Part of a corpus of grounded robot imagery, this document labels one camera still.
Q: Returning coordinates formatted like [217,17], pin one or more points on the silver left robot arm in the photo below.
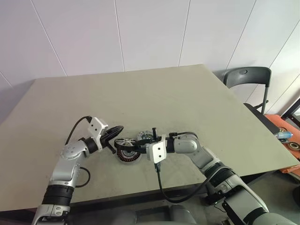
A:
[65,168]

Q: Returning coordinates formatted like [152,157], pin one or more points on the small blue white bottle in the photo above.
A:
[284,135]

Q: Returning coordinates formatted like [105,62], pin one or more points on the grey motor housing with stator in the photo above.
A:
[129,159]

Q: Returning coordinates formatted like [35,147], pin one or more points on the small round metal part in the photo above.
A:
[143,135]

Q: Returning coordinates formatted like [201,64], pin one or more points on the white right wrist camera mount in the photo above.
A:
[157,151]

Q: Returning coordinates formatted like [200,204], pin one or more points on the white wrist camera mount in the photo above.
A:
[96,126]
[157,151]

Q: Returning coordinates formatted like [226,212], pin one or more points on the orange crate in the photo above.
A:
[275,120]

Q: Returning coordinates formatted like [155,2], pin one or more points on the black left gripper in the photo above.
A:
[106,139]

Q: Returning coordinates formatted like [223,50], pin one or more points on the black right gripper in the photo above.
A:
[143,147]

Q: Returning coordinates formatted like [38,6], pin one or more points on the dark grey rounded shape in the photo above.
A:
[180,214]

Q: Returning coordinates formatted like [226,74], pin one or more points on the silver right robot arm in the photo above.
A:
[206,157]

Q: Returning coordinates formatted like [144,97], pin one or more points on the dark metal frame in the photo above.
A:
[290,112]

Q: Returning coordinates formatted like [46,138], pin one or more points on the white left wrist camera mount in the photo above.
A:
[96,126]

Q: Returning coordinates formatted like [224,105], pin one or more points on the round metal bearing part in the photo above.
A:
[294,144]

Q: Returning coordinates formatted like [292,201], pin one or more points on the black rotor with silver spokes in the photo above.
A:
[126,141]

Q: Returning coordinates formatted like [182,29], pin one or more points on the dark grey folding chair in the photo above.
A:
[248,75]

